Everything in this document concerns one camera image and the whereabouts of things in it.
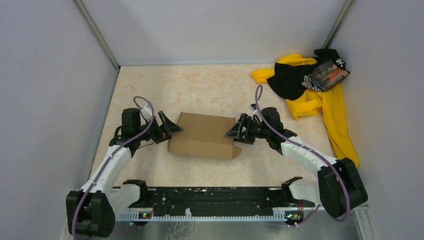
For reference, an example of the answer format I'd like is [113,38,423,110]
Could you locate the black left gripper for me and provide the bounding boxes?
[136,110,184,144]

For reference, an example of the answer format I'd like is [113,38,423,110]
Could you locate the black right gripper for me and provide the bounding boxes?
[224,113,270,145]

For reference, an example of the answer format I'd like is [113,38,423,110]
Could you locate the brown cardboard box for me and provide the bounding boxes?
[167,112,242,160]

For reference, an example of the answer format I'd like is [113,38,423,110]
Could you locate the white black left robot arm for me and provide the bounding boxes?
[65,106,242,239]

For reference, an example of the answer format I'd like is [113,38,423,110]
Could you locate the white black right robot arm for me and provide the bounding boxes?
[226,107,369,218]

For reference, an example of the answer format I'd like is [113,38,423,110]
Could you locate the black cloth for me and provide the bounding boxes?
[267,48,342,101]

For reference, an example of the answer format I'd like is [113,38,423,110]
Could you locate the patterned grey pouch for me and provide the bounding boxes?
[301,58,350,92]

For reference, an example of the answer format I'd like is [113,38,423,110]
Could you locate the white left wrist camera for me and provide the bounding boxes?
[140,104,154,123]

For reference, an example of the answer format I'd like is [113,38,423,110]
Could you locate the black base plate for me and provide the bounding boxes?
[129,186,314,217]

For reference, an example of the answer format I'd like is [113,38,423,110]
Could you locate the aluminium frame rail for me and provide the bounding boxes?
[59,187,382,240]

